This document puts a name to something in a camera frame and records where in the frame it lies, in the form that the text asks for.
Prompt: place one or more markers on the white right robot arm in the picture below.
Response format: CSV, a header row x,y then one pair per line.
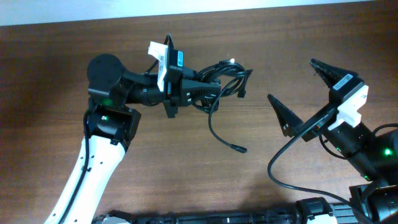
x,y
373,153

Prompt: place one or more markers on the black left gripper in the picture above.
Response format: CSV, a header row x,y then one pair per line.
x,y
180,95

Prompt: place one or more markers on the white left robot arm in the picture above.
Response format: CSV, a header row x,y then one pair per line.
x,y
110,126

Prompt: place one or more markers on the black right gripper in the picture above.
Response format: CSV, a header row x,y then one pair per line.
x,y
319,119

